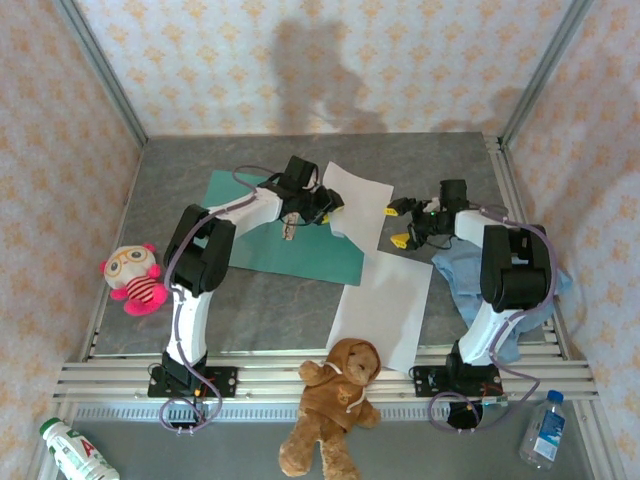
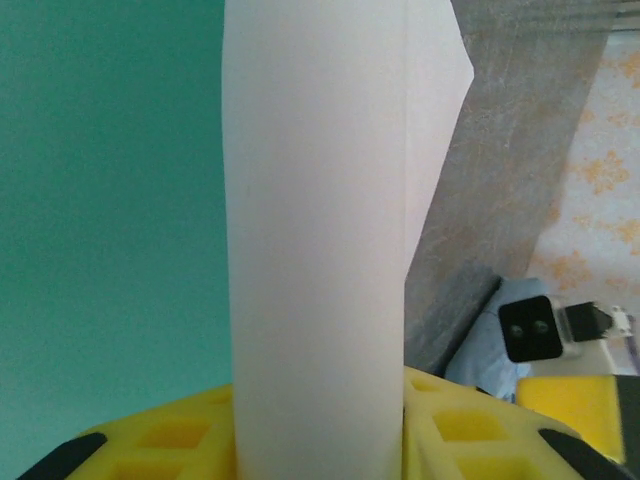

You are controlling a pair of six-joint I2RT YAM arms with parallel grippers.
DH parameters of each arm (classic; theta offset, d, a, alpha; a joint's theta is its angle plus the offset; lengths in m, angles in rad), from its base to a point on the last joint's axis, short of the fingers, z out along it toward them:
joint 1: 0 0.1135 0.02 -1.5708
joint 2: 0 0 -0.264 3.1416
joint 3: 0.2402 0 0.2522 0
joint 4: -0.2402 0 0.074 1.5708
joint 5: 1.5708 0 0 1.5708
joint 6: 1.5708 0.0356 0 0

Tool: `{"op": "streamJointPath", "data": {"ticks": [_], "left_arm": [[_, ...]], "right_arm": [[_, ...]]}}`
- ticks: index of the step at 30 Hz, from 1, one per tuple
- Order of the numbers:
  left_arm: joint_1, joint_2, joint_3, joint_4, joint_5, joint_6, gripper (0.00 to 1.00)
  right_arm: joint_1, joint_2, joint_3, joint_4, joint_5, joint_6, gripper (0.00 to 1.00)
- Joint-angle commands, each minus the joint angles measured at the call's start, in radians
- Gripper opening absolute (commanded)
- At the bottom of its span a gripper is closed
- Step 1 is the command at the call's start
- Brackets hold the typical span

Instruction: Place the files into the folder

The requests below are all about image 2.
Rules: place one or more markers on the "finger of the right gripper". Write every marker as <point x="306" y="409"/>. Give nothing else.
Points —
<point x="565" y="405"/>

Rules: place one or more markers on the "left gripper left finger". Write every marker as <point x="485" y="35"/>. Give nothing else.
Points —
<point x="165" y="440"/>

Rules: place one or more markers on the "light blue cloth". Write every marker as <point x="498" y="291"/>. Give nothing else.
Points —
<point x="480" y="360"/>

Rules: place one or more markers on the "green plastic folder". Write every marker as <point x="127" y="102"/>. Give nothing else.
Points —
<point x="100" y="200"/>

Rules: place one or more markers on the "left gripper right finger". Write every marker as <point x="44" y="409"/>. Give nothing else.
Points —
<point x="475" y="440"/>

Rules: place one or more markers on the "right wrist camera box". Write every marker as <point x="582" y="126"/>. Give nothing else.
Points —
<point x="530" y="330"/>

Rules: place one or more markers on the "white paper sheet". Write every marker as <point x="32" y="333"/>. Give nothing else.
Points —
<point x="320" y="200"/>

